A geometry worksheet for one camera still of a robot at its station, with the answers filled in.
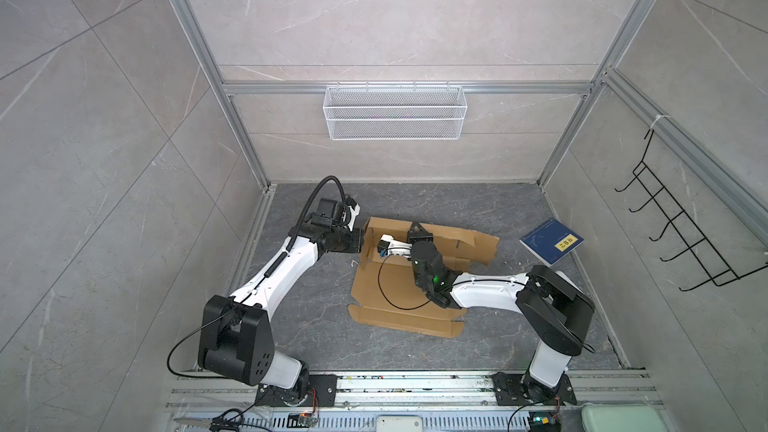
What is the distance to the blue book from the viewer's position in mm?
999

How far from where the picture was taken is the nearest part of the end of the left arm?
61cm

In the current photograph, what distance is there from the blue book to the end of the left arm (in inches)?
25.1

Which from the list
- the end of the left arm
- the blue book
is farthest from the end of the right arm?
the blue book

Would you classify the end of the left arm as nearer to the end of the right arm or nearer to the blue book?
the end of the right arm
